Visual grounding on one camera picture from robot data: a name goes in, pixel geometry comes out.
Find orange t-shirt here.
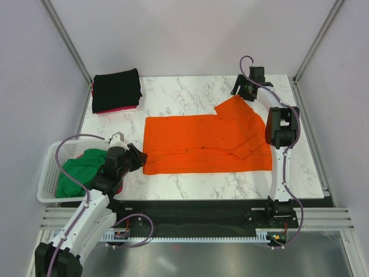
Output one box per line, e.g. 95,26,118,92
143,96,272,175

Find white plastic basket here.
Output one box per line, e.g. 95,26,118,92
37,138,110,204

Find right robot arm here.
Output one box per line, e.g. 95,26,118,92
231,65,301,227

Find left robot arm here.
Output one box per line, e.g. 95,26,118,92
34,143,148,276

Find green t-shirt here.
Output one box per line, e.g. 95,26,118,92
55,148,107,199

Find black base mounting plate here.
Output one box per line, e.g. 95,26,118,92
117,200,299,238

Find black folded t-shirt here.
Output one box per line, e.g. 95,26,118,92
92,68,142,112

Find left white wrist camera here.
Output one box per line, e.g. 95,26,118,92
106,132,129,150

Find right aluminium frame post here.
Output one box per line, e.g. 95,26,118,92
292,0,345,84

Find aluminium frame post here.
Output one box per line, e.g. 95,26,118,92
292,0,345,84
40,0,92,84

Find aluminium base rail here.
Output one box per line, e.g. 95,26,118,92
41,207,354,231

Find white slotted cable duct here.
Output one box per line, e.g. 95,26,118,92
99,229,287,244

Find left aluminium frame post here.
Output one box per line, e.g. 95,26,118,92
40,0,92,84

